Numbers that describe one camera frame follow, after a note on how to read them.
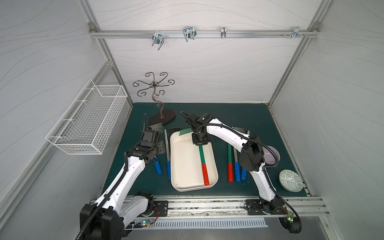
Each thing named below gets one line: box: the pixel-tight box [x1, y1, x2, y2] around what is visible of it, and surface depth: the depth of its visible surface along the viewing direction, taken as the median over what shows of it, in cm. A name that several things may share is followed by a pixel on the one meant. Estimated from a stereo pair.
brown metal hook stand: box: [133, 72, 176, 124], surface depth 92 cm
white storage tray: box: [170, 131, 219, 192], surface depth 87 cm
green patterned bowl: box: [279, 169, 304, 193], surface depth 83 cm
